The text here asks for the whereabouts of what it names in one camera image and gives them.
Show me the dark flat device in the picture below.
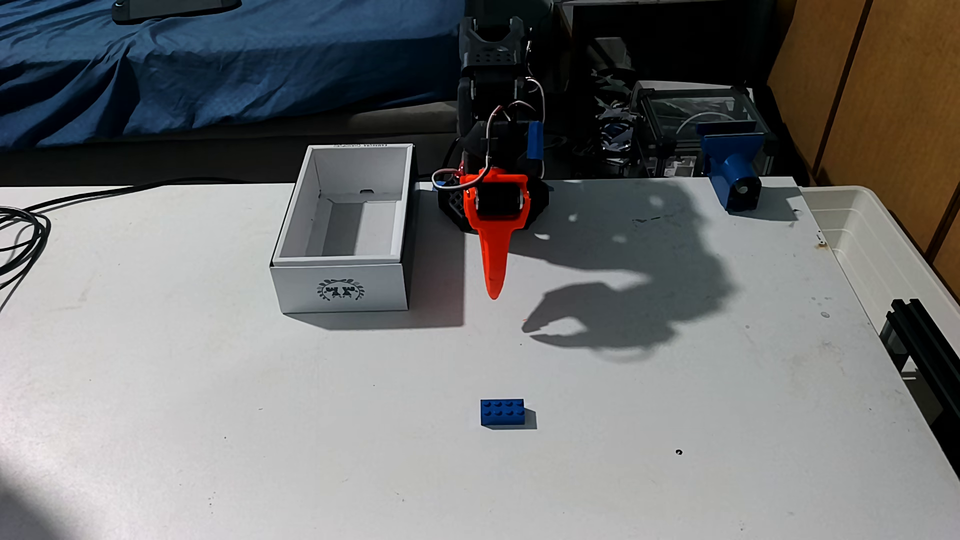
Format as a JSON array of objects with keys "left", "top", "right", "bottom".
[{"left": 111, "top": 0, "right": 243, "bottom": 24}]

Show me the black cable bundle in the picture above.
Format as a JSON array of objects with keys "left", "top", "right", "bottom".
[{"left": 0, "top": 177, "right": 252, "bottom": 295}]

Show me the clear plastic case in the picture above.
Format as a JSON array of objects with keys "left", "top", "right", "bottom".
[{"left": 628, "top": 81, "right": 775, "bottom": 179}]

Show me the black aluminium rail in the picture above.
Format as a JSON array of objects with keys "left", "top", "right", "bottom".
[{"left": 880, "top": 297, "right": 960, "bottom": 475}]

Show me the blue toy brick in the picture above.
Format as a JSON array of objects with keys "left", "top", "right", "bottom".
[{"left": 480, "top": 398, "right": 527, "bottom": 429}]

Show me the brown wooden cabinet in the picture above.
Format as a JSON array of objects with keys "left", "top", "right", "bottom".
[{"left": 766, "top": 0, "right": 960, "bottom": 295}]

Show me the white cardboard box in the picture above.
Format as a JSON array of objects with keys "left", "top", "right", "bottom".
[{"left": 270, "top": 143, "right": 416, "bottom": 315}]

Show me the blue printed camera mount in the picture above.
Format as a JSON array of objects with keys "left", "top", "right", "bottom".
[{"left": 696, "top": 120, "right": 768, "bottom": 214}]

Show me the white plastic bin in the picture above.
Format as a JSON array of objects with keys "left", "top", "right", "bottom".
[{"left": 800, "top": 184, "right": 960, "bottom": 361}]

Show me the blue bed sheet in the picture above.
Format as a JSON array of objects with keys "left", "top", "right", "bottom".
[{"left": 0, "top": 0, "right": 470, "bottom": 151}]

